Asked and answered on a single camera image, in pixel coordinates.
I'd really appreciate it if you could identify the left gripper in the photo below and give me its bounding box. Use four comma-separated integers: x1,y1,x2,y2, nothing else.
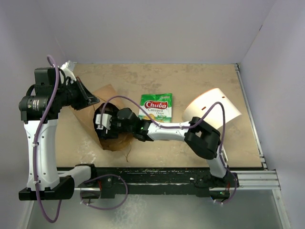
55,77,100,111

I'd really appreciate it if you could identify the brown paper bag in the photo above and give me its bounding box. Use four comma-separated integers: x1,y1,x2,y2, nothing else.
71,84,134,161

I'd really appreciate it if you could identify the green Chuba cassava chips bag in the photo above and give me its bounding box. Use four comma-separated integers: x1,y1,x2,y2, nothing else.
138,93,173,123

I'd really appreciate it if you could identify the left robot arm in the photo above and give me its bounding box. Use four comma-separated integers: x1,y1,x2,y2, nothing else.
19,66,100,201

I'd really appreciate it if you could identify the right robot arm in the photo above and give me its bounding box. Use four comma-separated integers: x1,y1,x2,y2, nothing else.
94,108,229,187

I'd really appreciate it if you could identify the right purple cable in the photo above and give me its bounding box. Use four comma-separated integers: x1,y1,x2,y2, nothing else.
100,95,238,206

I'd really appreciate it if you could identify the purple cable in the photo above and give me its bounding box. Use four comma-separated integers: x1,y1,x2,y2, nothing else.
100,95,238,206
34,54,62,224

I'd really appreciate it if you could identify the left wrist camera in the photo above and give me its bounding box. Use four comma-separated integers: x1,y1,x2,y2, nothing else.
59,61,76,81

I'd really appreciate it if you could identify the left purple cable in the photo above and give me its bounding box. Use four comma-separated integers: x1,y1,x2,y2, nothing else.
34,54,62,224

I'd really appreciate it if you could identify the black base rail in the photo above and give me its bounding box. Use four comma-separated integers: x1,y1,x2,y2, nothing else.
79,167,239,199

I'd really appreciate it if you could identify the aluminium table frame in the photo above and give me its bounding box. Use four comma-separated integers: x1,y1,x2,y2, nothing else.
28,63,291,229

